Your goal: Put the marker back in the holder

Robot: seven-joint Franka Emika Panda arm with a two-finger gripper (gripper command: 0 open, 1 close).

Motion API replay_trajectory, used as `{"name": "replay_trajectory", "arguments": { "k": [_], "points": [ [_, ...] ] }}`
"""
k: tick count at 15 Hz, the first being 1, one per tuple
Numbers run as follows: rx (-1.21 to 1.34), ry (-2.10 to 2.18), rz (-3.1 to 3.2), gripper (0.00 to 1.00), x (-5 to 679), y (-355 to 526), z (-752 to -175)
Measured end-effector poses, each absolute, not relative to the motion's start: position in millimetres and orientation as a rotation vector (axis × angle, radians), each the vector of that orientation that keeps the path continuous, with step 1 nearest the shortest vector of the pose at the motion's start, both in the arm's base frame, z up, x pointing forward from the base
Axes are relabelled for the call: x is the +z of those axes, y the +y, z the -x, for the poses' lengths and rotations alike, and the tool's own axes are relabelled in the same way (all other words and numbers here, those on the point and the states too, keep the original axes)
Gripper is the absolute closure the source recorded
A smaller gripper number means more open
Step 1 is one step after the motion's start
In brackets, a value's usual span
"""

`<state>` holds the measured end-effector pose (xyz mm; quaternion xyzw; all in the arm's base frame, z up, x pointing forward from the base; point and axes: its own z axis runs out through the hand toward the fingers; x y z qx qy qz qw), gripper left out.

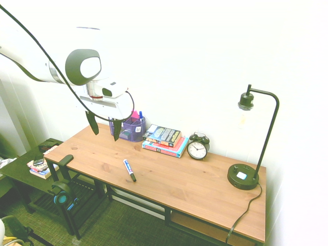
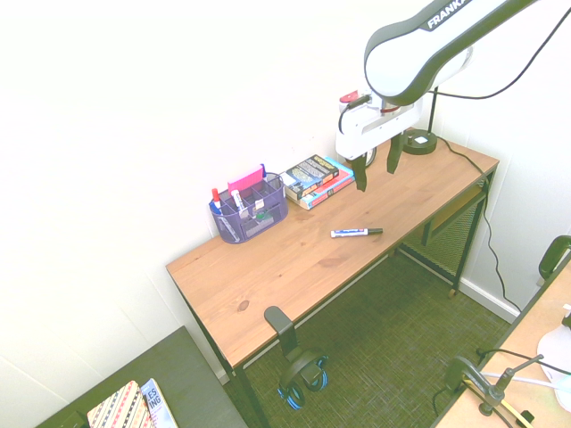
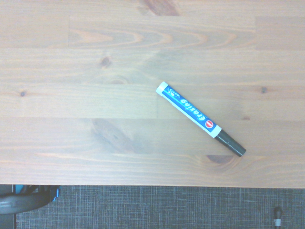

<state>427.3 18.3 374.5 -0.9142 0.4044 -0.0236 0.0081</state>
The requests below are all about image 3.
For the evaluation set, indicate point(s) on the blue white marker black cap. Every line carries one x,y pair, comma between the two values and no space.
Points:
190,111

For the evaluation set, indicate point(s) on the grey chair base with wheels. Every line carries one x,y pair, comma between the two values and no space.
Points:
21,200

